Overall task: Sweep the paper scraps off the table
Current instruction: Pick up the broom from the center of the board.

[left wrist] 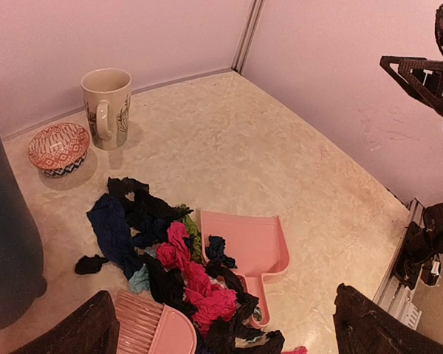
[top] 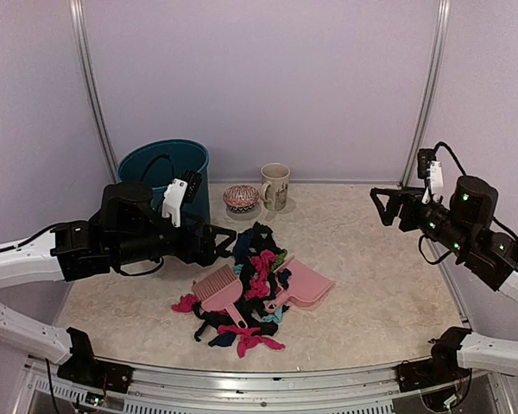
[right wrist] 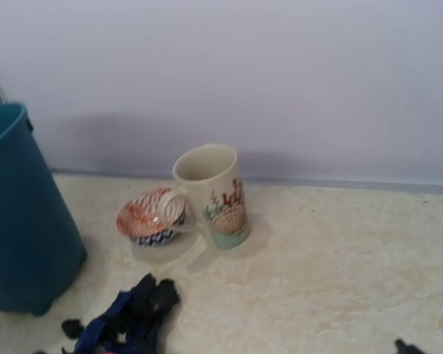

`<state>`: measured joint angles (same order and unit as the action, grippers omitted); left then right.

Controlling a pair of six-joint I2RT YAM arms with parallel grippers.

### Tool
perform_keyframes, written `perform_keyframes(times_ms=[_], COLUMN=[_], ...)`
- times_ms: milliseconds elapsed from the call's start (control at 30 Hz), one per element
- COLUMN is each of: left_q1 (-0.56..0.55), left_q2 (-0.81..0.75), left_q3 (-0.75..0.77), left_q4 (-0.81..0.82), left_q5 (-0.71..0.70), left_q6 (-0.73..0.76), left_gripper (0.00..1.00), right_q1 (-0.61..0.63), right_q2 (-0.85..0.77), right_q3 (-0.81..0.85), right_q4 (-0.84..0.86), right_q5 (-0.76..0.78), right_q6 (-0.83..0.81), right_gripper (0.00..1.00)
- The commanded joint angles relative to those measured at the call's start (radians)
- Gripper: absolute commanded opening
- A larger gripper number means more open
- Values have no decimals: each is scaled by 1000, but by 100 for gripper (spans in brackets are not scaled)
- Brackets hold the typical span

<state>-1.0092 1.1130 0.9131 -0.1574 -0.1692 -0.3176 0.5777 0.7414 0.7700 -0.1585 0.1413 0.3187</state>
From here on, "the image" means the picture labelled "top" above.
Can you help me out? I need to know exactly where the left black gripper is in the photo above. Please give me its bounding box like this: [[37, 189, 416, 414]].
[[112, 210, 237, 266]]

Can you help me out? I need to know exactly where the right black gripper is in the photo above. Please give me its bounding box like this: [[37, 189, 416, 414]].
[[371, 185, 473, 257]]

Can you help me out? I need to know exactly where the pink hand brush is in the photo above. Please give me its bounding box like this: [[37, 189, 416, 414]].
[[192, 265, 248, 329]]

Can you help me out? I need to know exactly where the pink dustpan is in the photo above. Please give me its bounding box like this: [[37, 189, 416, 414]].
[[264, 257, 335, 314]]

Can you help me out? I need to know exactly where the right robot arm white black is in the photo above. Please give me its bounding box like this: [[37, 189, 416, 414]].
[[370, 175, 518, 383]]

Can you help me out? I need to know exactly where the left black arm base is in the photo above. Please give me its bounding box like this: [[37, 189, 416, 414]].
[[57, 327, 134, 394]]

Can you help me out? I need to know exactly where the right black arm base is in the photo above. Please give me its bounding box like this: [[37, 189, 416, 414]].
[[395, 327, 472, 392]]

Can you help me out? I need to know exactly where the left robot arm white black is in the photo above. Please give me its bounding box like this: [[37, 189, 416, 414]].
[[0, 179, 237, 384]]

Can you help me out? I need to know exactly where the pile of coloured scraps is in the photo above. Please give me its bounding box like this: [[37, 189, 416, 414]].
[[191, 222, 289, 348]]

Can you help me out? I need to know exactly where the patterned small bowl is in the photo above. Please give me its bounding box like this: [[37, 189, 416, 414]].
[[223, 185, 260, 214]]

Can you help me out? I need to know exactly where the magenta scrap left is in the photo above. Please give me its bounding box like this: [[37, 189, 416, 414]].
[[171, 293, 201, 314]]

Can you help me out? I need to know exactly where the magenta scrap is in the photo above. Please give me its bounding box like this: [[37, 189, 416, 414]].
[[218, 325, 286, 359], [171, 293, 201, 314]]

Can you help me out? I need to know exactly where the beige ceramic mug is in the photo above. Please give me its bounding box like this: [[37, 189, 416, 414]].
[[259, 163, 290, 211]]

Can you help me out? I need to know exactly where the magenta scrap front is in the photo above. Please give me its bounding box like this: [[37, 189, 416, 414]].
[[218, 325, 286, 359]]

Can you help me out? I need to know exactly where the teal plastic bucket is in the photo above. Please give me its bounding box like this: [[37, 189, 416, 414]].
[[117, 139, 211, 223]]

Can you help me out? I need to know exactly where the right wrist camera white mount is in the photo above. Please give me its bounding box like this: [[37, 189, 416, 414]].
[[417, 148, 444, 204]]

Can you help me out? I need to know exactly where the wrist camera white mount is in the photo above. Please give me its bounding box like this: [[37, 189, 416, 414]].
[[161, 169, 202, 228], [417, 148, 444, 204]]

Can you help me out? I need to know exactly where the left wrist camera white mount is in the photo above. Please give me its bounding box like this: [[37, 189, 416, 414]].
[[161, 169, 202, 228]]

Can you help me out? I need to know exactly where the aluminium front rail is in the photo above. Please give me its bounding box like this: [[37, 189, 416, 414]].
[[12, 355, 515, 414]]

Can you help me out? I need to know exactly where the right aluminium corner post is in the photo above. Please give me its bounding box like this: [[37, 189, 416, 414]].
[[400, 0, 452, 186]]

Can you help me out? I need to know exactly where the aluminium corner post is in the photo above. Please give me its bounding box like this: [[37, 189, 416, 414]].
[[400, 0, 452, 186], [68, 0, 118, 183]]

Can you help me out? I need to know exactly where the left aluminium corner post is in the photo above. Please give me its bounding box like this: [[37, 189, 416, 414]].
[[68, 0, 118, 183]]

